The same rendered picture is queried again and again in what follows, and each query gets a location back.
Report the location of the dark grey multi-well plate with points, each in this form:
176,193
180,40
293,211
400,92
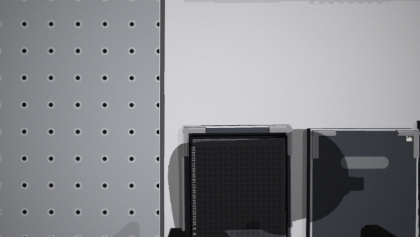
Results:
238,185

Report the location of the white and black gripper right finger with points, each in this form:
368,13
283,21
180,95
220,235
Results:
375,231

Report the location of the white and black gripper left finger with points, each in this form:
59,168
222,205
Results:
176,232

